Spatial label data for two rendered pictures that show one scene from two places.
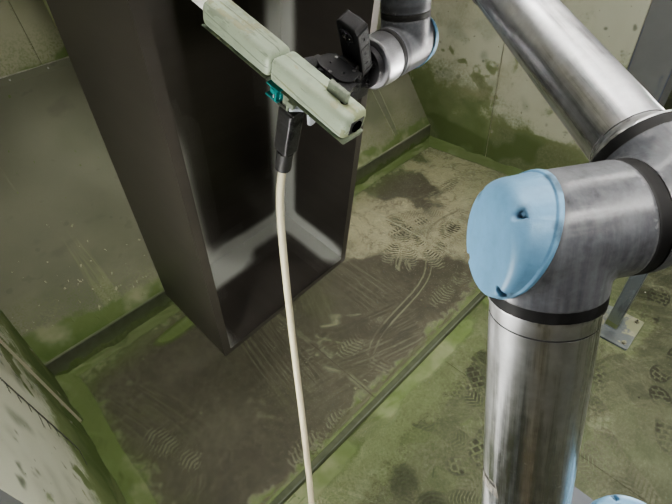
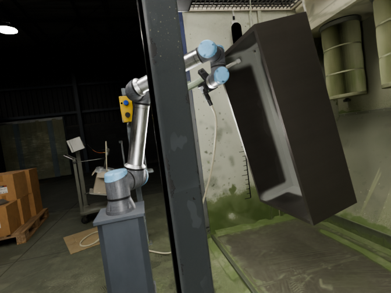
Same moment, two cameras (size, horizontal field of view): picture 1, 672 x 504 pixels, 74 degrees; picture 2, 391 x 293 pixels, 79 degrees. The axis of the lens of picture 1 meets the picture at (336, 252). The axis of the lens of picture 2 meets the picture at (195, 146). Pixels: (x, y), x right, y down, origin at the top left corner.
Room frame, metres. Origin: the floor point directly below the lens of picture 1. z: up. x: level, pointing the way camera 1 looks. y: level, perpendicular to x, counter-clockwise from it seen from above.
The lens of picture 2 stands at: (1.36, -1.53, 1.09)
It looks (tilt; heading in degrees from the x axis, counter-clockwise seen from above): 3 degrees down; 117
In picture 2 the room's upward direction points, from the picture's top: 7 degrees counter-clockwise
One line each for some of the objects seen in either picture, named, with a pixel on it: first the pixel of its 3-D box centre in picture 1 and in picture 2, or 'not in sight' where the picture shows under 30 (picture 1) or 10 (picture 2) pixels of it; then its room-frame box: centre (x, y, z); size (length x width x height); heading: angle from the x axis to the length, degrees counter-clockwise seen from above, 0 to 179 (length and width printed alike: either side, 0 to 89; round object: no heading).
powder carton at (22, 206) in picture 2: not in sight; (14, 210); (-2.61, 0.21, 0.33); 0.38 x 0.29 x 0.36; 139
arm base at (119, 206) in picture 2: not in sight; (120, 203); (0.15, -0.40, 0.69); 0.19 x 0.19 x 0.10
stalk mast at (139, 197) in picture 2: not in sight; (135, 167); (-0.34, 0.34, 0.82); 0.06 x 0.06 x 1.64; 40
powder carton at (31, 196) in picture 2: not in sight; (27, 203); (-2.87, 0.53, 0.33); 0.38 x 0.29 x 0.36; 137
